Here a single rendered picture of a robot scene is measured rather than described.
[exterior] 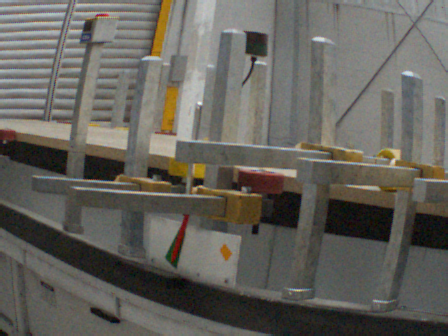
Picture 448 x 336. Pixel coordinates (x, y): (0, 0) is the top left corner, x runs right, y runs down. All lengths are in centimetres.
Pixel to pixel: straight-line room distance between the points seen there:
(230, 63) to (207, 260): 35
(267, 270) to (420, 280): 49
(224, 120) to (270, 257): 34
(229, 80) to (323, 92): 25
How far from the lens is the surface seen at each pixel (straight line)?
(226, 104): 216
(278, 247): 236
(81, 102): 257
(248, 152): 182
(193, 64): 380
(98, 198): 197
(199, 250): 219
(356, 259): 219
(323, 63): 198
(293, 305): 198
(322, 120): 198
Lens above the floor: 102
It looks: 3 degrees down
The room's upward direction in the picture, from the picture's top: 6 degrees clockwise
